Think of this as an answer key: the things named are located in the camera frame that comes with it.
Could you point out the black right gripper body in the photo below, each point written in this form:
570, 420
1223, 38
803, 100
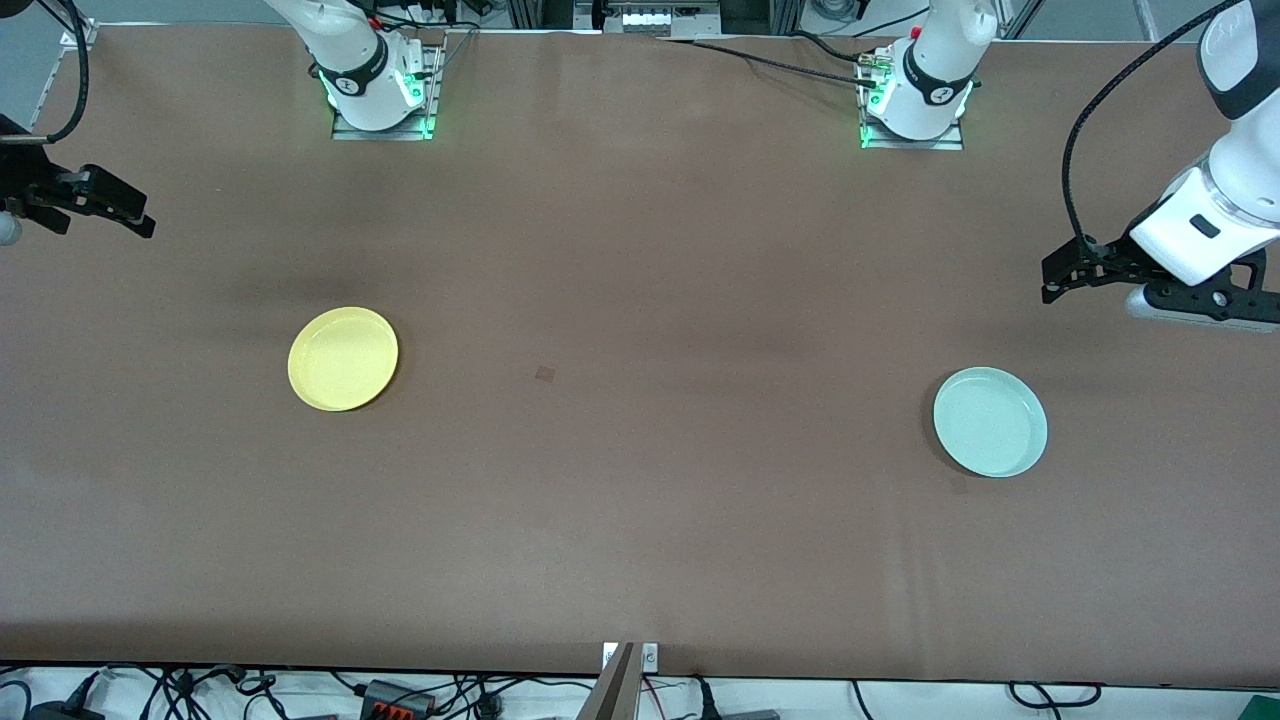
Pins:
22, 184

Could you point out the pale green round plate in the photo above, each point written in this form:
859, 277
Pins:
990, 422

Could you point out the yellow round plate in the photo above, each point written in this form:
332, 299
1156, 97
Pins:
343, 358

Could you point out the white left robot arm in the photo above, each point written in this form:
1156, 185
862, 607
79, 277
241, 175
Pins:
930, 80

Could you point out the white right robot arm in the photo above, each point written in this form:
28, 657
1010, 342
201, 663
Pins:
355, 70

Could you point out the green board corner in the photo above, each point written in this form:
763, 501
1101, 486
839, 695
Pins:
1262, 709

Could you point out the grey terminal block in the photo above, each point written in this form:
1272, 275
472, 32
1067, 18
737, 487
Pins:
660, 18

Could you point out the black power adapter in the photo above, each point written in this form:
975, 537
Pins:
65, 711

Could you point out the black orange power strip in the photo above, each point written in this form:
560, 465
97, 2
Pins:
397, 698

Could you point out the black plug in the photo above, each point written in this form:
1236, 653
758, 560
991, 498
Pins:
705, 700

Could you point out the metal table corner bracket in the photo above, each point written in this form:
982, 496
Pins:
78, 35

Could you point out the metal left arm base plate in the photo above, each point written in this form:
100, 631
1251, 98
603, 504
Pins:
955, 140

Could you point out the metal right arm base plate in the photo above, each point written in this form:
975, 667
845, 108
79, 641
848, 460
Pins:
432, 95

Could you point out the aluminium frame profile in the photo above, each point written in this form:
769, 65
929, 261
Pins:
540, 12

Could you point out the grey camera mount pole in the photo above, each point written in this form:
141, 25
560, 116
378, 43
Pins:
612, 695

